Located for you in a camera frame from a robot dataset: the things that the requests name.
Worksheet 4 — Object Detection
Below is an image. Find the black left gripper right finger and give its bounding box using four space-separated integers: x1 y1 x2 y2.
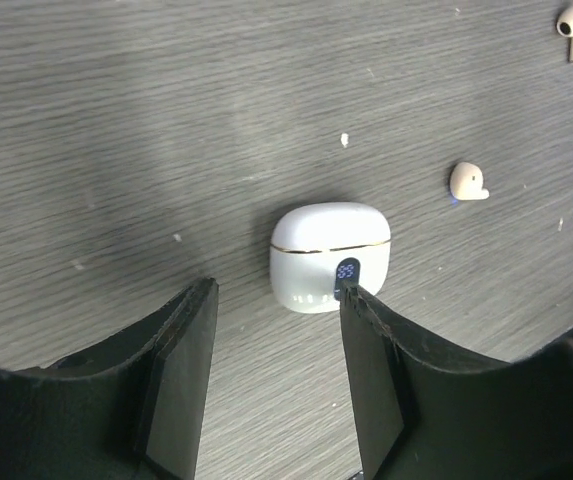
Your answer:
340 282 573 479

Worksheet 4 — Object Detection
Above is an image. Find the beige earbud centre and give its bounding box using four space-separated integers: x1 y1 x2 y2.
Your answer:
449 162 490 201

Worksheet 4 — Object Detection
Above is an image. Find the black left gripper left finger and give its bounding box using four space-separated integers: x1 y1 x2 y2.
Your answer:
0 278 219 479

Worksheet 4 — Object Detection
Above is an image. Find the white earbud charging case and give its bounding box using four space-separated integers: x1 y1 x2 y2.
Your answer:
269 202 391 314

